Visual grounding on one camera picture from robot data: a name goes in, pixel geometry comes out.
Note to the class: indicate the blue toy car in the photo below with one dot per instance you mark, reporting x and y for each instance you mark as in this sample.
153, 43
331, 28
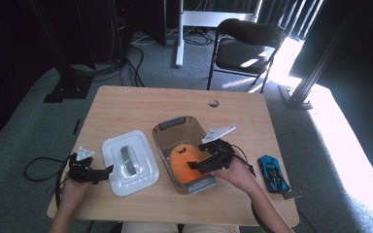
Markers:
273, 174

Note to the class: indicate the person's left hand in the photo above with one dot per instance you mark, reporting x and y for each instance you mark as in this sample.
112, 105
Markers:
73, 192

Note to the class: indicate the dark cabinet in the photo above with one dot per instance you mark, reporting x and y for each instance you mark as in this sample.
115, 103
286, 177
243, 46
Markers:
110, 29

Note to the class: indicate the small black stick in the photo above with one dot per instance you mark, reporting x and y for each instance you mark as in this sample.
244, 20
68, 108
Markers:
76, 126

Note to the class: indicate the orange plush toy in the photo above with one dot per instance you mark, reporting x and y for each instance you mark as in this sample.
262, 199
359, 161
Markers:
181, 163

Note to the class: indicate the person's right hand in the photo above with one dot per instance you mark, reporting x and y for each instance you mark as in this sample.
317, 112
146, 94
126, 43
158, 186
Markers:
238, 176

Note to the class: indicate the white desk frame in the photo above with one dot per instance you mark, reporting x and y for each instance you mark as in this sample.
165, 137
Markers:
207, 18

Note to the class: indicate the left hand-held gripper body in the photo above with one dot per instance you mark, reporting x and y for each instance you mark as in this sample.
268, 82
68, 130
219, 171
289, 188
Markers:
81, 170

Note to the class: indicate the grey translucent storage box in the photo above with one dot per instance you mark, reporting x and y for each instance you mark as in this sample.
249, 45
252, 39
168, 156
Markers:
175, 132

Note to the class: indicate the black folding chair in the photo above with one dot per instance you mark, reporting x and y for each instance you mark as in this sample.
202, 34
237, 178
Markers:
246, 55

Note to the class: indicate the black stand with base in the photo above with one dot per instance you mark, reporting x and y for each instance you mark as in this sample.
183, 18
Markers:
68, 84

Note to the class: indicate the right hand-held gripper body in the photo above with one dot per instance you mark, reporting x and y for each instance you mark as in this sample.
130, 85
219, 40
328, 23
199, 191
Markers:
221, 152

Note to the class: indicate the dark metal profile stand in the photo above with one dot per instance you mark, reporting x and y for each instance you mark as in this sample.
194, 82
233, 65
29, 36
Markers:
304, 87

